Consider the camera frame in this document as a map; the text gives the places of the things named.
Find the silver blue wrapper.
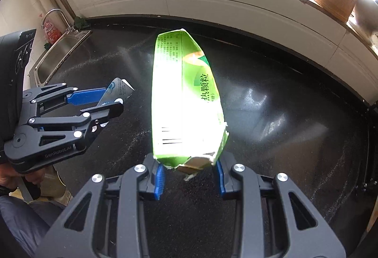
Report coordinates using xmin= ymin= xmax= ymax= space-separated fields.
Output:
xmin=97 ymin=77 xmax=135 ymax=105

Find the green torn carton box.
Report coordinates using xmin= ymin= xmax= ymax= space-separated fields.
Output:
xmin=151 ymin=29 xmax=229 ymax=179

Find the steel kitchen sink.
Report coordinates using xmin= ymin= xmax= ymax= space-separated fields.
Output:
xmin=29 ymin=30 xmax=92 ymax=88

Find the person's left hand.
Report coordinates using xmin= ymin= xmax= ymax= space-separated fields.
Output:
xmin=0 ymin=163 xmax=46 ymax=191

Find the chrome faucet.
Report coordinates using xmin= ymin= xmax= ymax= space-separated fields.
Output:
xmin=41 ymin=8 xmax=73 ymax=31

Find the dark green scouring pad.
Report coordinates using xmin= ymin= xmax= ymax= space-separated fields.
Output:
xmin=74 ymin=16 xmax=90 ymax=31

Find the red detergent pouch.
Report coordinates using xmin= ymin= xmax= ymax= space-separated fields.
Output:
xmin=42 ymin=18 xmax=62 ymax=45

